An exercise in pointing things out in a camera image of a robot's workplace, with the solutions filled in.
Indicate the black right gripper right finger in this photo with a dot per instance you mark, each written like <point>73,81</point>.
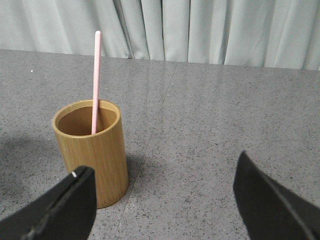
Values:
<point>270,211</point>

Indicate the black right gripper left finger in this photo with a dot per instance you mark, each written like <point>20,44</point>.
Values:
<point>65,212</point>

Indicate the pink chopstick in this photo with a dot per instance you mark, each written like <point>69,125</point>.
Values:
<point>96,78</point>

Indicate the bamboo cylindrical holder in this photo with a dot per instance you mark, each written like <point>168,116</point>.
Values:
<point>103,151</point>

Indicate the pale grey-green curtain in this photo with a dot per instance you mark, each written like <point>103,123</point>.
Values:
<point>265,33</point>

